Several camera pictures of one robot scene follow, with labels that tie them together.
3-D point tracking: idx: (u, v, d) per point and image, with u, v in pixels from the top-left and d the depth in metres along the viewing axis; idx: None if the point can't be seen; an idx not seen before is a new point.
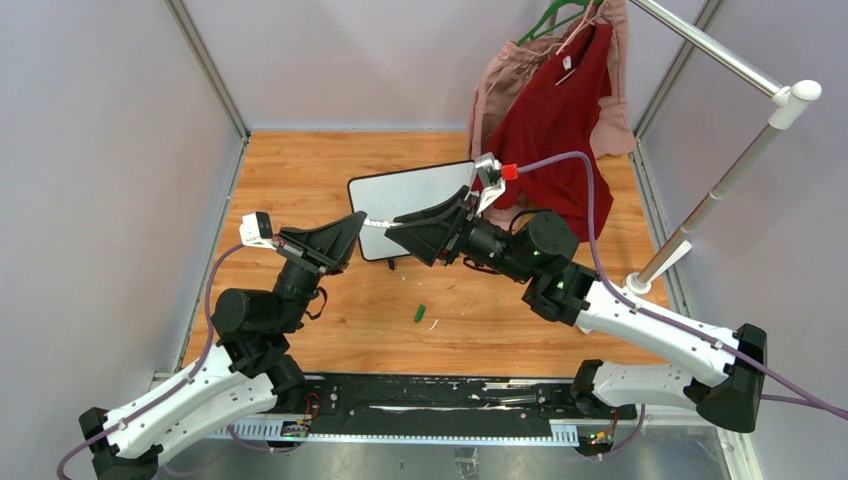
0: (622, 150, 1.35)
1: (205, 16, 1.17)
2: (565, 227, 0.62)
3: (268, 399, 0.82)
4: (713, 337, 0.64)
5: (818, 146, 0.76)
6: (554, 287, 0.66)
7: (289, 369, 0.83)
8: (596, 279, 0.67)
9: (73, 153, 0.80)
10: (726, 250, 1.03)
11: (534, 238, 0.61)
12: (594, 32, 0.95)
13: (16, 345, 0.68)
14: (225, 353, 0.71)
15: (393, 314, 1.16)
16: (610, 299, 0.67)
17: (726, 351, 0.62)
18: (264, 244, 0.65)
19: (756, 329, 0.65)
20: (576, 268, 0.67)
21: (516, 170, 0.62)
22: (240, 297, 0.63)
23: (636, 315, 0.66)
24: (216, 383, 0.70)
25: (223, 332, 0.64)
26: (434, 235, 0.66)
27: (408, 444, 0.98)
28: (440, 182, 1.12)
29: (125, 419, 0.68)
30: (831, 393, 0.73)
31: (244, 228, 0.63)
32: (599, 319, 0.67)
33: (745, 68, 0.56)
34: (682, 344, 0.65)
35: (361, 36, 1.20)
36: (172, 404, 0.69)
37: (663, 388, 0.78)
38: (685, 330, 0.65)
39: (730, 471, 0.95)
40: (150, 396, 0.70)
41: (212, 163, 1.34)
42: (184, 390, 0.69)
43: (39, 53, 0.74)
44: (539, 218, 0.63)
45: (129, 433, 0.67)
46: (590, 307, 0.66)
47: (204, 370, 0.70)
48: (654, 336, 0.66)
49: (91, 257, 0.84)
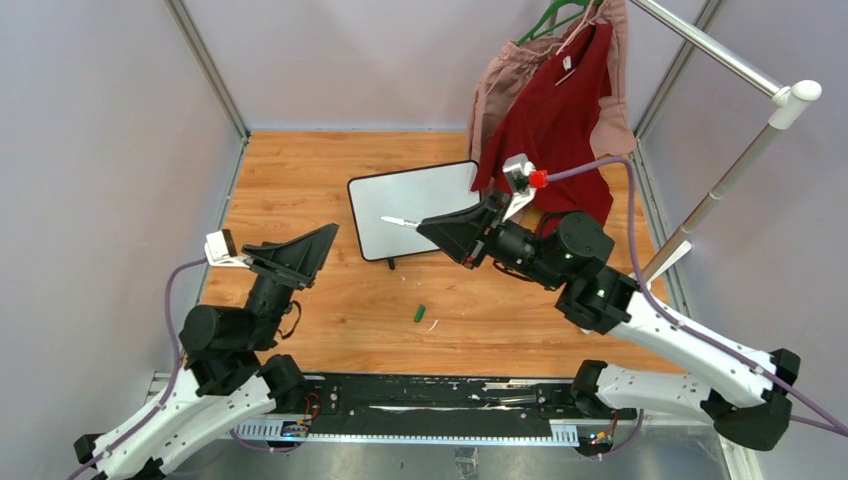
0: (623, 150, 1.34)
1: (204, 16, 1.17)
2: (597, 228, 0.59)
3: (265, 403, 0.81)
4: (754, 361, 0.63)
5: (818, 146, 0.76)
6: (593, 294, 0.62)
7: (289, 369, 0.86)
8: (637, 289, 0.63)
9: (74, 153, 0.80)
10: (726, 250, 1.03)
11: (565, 238, 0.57)
12: (594, 32, 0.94)
13: (16, 345, 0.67)
14: (193, 376, 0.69)
15: (393, 314, 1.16)
16: (652, 313, 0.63)
17: (766, 376, 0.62)
18: (234, 263, 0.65)
19: (791, 355, 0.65)
20: (616, 276, 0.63)
21: (544, 179, 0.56)
22: (210, 315, 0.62)
23: (677, 331, 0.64)
24: (186, 407, 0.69)
25: (189, 350, 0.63)
26: (461, 235, 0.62)
27: (408, 444, 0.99)
28: (439, 182, 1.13)
29: (109, 446, 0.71)
30: (832, 393, 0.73)
31: (211, 248, 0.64)
32: (637, 332, 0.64)
33: (745, 68, 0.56)
34: (723, 366, 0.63)
35: (361, 37, 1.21)
36: (149, 431, 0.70)
37: (676, 399, 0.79)
38: (727, 352, 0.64)
39: (730, 472, 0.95)
40: (132, 421, 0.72)
41: (212, 162, 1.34)
42: (157, 417, 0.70)
43: (40, 53, 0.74)
44: (569, 219, 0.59)
45: (114, 460, 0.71)
46: (632, 319, 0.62)
47: (175, 395, 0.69)
48: (694, 356, 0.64)
49: (92, 257, 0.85)
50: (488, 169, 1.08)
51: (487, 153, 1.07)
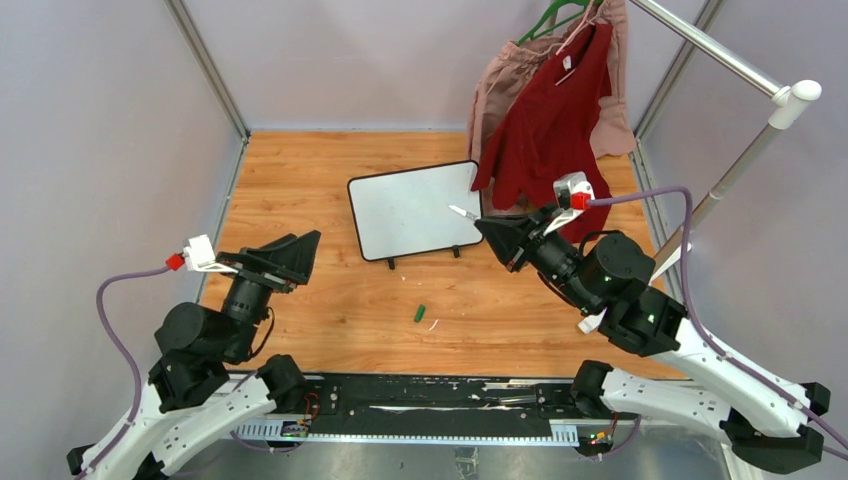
0: (623, 150, 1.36)
1: (204, 16, 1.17)
2: (638, 249, 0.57)
3: (264, 404, 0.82)
4: (793, 396, 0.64)
5: (818, 146, 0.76)
6: (640, 319, 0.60)
7: (288, 369, 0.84)
8: (685, 316, 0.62)
9: (74, 153, 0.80)
10: (726, 250, 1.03)
11: (603, 261, 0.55)
12: (594, 32, 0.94)
13: (16, 345, 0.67)
14: (157, 390, 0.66)
15: (393, 314, 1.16)
16: (699, 342, 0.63)
17: (804, 412, 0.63)
18: (221, 268, 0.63)
19: (823, 389, 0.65)
20: (665, 300, 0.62)
21: (584, 202, 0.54)
22: (197, 313, 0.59)
23: (722, 361, 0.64)
24: (154, 423, 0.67)
25: (166, 350, 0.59)
26: (507, 240, 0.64)
27: (408, 444, 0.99)
28: (439, 184, 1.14)
29: (91, 462, 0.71)
30: (833, 393, 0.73)
31: (195, 252, 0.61)
32: (681, 360, 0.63)
33: (745, 68, 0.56)
34: (764, 399, 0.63)
35: (361, 37, 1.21)
36: (124, 447, 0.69)
37: (692, 415, 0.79)
38: (769, 386, 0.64)
39: (730, 471, 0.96)
40: (110, 436, 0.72)
41: (211, 162, 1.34)
42: (129, 433, 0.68)
43: (40, 53, 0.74)
44: (607, 241, 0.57)
45: (97, 475, 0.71)
46: (682, 349, 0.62)
47: (142, 411, 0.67)
48: (736, 387, 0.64)
49: (92, 257, 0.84)
50: (488, 169, 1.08)
51: (487, 153, 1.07)
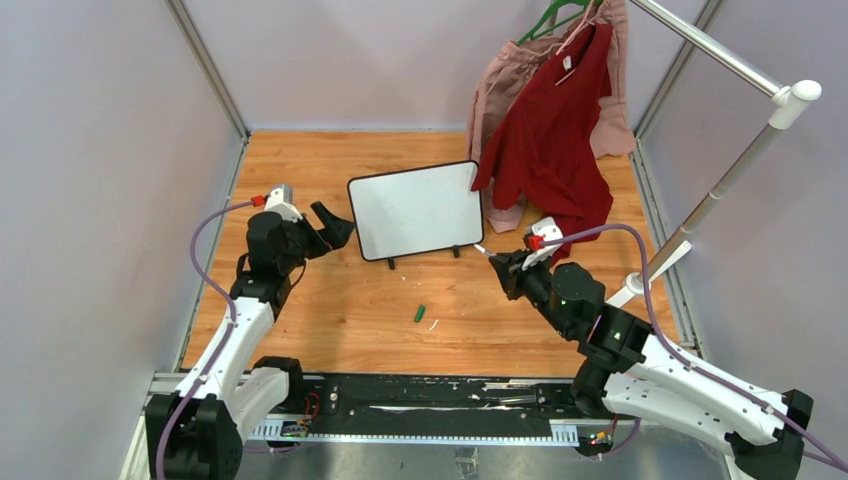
0: (623, 150, 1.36)
1: (204, 15, 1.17)
2: (587, 274, 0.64)
3: (284, 375, 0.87)
4: (764, 400, 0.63)
5: (819, 146, 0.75)
6: (607, 337, 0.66)
7: (279, 361, 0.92)
8: (651, 333, 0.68)
9: (74, 154, 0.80)
10: (726, 251, 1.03)
11: (558, 287, 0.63)
12: (594, 32, 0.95)
13: (15, 346, 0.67)
14: (249, 299, 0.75)
15: (393, 314, 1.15)
16: (665, 355, 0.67)
17: (778, 416, 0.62)
18: (290, 209, 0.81)
19: (805, 396, 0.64)
20: (631, 319, 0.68)
21: (539, 242, 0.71)
22: (273, 215, 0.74)
23: (691, 372, 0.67)
24: (258, 318, 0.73)
25: (266, 232, 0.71)
26: (502, 271, 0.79)
27: (408, 444, 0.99)
28: (440, 183, 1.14)
29: (202, 372, 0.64)
30: (832, 394, 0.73)
31: (285, 194, 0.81)
32: (654, 373, 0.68)
33: (745, 68, 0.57)
34: (733, 405, 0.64)
35: (361, 37, 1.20)
36: (234, 346, 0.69)
37: (697, 424, 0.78)
38: (737, 392, 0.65)
39: (730, 471, 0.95)
40: (205, 357, 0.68)
41: (212, 163, 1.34)
42: (235, 336, 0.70)
43: (39, 52, 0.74)
44: (560, 271, 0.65)
45: (216, 381, 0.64)
46: (647, 361, 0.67)
47: (241, 314, 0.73)
48: (706, 395, 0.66)
49: (92, 255, 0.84)
50: (487, 169, 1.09)
51: (488, 154, 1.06)
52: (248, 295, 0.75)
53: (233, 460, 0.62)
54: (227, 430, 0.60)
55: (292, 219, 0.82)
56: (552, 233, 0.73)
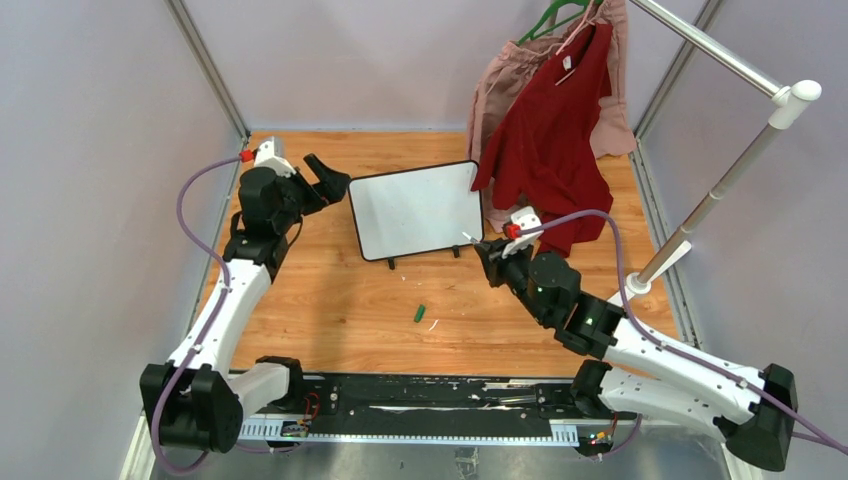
0: (623, 150, 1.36)
1: (204, 15, 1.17)
2: (565, 261, 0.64)
3: (283, 368, 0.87)
4: (738, 375, 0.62)
5: (819, 147, 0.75)
6: (581, 323, 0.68)
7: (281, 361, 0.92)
8: (623, 316, 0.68)
9: (73, 154, 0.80)
10: (726, 251, 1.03)
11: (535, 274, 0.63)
12: (594, 32, 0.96)
13: (15, 346, 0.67)
14: (244, 260, 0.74)
15: (394, 314, 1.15)
16: (637, 336, 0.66)
17: (752, 389, 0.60)
18: (283, 163, 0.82)
19: (783, 371, 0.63)
20: (604, 304, 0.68)
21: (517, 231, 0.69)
22: (267, 170, 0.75)
23: (663, 352, 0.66)
24: (252, 280, 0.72)
25: (259, 189, 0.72)
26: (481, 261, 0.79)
27: (409, 445, 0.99)
28: (440, 182, 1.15)
29: (196, 341, 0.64)
30: (831, 394, 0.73)
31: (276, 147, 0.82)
32: (627, 356, 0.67)
33: (744, 68, 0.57)
34: (707, 382, 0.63)
35: (361, 37, 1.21)
36: (228, 313, 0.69)
37: (687, 411, 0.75)
38: (710, 368, 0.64)
39: (730, 472, 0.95)
40: (200, 325, 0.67)
41: (212, 162, 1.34)
42: (229, 301, 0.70)
43: (40, 53, 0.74)
44: (538, 258, 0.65)
45: (211, 350, 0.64)
46: (618, 343, 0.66)
47: (235, 278, 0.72)
48: (680, 375, 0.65)
49: (91, 255, 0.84)
50: (487, 169, 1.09)
51: (487, 154, 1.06)
52: (242, 255, 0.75)
53: (234, 426, 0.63)
54: (226, 398, 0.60)
55: (286, 174, 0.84)
56: (531, 222, 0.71)
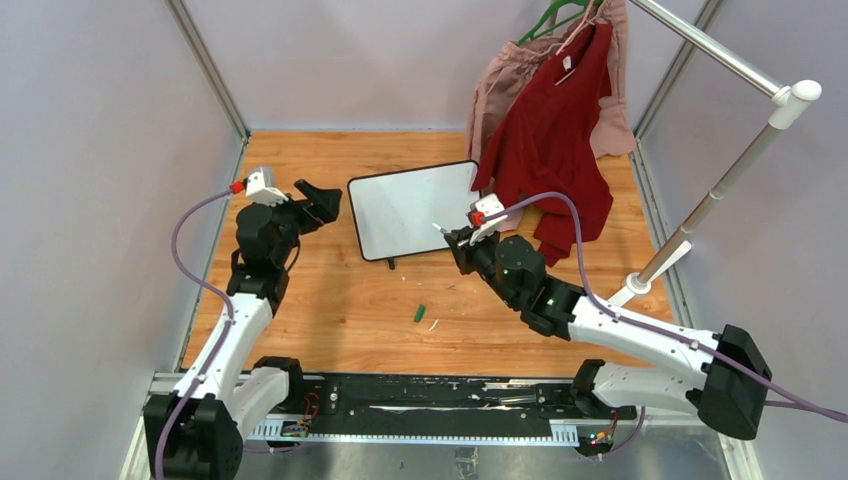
0: (622, 150, 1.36)
1: (205, 16, 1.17)
2: (528, 246, 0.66)
3: (281, 376, 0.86)
4: (690, 338, 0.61)
5: (818, 148, 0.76)
6: (544, 305, 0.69)
7: (279, 361, 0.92)
8: (583, 294, 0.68)
9: (74, 154, 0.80)
10: (726, 251, 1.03)
11: (501, 257, 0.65)
12: (594, 32, 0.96)
13: (16, 346, 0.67)
14: (247, 295, 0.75)
15: (394, 314, 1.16)
16: (594, 310, 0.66)
17: (703, 350, 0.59)
18: (276, 191, 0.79)
19: (738, 331, 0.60)
20: (565, 285, 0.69)
21: (481, 217, 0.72)
22: (263, 209, 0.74)
23: (618, 323, 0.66)
24: (255, 313, 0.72)
25: (256, 229, 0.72)
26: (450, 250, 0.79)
27: (409, 444, 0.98)
28: (440, 182, 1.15)
29: (200, 370, 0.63)
30: (829, 394, 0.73)
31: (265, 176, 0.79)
32: (587, 331, 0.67)
33: (744, 68, 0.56)
34: (662, 347, 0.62)
35: (361, 36, 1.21)
36: (232, 344, 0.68)
37: (664, 391, 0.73)
38: (662, 333, 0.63)
39: (730, 471, 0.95)
40: (203, 355, 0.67)
41: (212, 162, 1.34)
42: (232, 333, 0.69)
43: (40, 52, 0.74)
44: (503, 243, 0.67)
45: (217, 379, 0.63)
46: (576, 319, 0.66)
47: (238, 310, 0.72)
48: (637, 344, 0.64)
49: (92, 255, 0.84)
50: (487, 169, 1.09)
51: (487, 153, 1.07)
52: (245, 291, 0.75)
53: (235, 458, 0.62)
54: (228, 428, 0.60)
55: (278, 201, 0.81)
56: (495, 209, 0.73)
